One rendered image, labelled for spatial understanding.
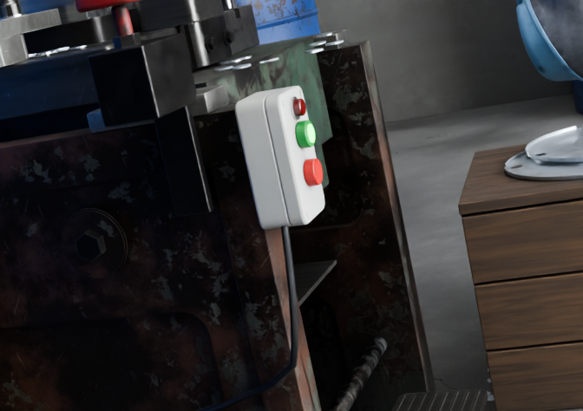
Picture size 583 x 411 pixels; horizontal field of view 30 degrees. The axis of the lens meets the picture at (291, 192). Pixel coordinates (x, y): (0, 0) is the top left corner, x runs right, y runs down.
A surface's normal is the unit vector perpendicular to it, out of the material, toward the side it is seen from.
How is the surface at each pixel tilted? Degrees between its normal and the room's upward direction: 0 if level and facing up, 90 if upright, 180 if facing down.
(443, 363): 0
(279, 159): 90
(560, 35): 90
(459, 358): 0
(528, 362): 90
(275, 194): 90
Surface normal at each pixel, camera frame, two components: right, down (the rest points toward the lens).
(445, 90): -0.32, 0.25
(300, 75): 0.93, -0.12
